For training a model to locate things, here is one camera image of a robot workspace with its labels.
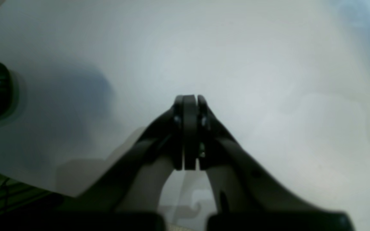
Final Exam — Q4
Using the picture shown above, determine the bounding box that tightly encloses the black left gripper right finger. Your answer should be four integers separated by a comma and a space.
197, 95, 355, 231

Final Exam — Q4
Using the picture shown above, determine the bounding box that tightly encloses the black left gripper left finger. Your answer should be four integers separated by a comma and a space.
0, 95, 199, 231

